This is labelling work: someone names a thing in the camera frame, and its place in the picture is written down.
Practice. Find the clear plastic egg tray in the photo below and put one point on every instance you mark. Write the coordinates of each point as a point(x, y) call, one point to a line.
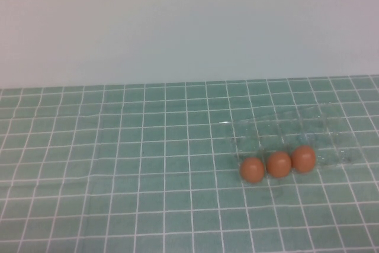
point(245, 137)

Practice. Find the brown egg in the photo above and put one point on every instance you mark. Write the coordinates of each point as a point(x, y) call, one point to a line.
point(252, 170)
point(279, 165)
point(303, 159)

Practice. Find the green checkered tablecloth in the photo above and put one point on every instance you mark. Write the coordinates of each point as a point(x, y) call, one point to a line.
point(118, 161)

